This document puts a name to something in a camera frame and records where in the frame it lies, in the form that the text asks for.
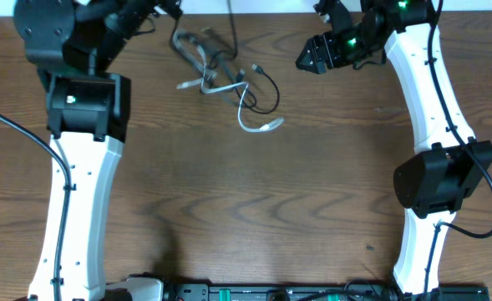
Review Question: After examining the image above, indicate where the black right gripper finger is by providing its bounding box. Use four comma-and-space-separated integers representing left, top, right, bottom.
295, 57, 332, 74
299, 35, 331, 63

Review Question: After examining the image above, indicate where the black USB cable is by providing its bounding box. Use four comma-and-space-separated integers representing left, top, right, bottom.
169, 0, 281, 115

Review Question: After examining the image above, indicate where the white USB cable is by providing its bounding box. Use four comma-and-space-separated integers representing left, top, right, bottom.
172, 28, 286, 134

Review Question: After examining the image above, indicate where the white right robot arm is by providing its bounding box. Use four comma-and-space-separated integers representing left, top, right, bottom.
296, 0, 492, 300

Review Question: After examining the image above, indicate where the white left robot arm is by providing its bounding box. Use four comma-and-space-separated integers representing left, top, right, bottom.
13, 0, 182, 300

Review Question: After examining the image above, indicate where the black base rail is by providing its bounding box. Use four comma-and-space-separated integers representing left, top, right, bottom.
161, 280, 491, 301

